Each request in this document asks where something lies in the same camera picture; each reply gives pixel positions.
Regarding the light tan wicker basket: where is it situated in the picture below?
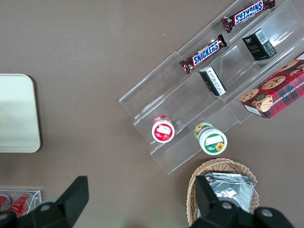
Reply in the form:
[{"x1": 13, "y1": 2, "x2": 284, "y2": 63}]
[{"x1": 186, "y1": 158, "x2": 260, "y2": 228}]

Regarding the small black carton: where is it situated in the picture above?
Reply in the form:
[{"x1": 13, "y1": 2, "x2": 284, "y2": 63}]
[
  {"x1": 198, "y1": 66, "x2": 228, "y2": 97},
  {"x1": 241, "y1": 28, "x2": 278, "y2": 62}
]

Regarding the silver foil tray stack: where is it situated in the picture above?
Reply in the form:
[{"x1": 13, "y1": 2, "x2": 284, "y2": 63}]
[{"x1": 198, "y1": 172, "x2": 257, "y2": 214}]

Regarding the red lid yogurt cup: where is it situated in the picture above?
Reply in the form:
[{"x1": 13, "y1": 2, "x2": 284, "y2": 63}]
[{"x1": 151, "y1": 114, "x2": 176, "y2": 144}]

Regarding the beige rectangular tray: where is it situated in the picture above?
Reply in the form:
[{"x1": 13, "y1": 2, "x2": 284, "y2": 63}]
[{"x1": 0, "y1": 73, "x2": 42, "y2": 154}]

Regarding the Snickers chocolate bar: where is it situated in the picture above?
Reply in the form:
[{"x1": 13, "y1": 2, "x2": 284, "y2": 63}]
[
  {"x1": 179, "y1": 33, "x2": 228, "y2": 76},
  {"x1": 221, "y1": 0, "x2": 276, "y2": 34}
]

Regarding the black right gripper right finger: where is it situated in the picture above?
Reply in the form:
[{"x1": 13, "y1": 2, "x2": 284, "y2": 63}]
[{"x1": 189, "y1": 174, "x2": 295, "y2": 228}]

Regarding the red tartan cookie box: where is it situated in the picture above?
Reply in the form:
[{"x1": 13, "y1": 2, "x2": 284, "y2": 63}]
[{"x1": 240, "y1": 52, "x2": 304, "y2": 119}]

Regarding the clear acrylic stepped display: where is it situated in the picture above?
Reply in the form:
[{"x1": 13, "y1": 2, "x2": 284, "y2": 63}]
[{"x1": 118, "y1": 0, "x2": 304, "y2": 175}]

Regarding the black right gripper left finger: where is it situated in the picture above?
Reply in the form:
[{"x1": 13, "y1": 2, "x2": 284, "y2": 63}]
[{"x1": 0, "y1": 175, "x2": 90, "y2": 228}]

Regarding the green lid yogurt cup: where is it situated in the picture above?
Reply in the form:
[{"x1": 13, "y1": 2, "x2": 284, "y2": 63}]
[{"x1": 194, "y1": 122, "x2": 228, "y2": 155}]

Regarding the clear acrylic bottle rack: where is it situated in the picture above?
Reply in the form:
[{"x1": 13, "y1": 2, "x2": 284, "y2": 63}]
[{"x1": 0, "y1": 189, "x2": 43, "y2": 218}]

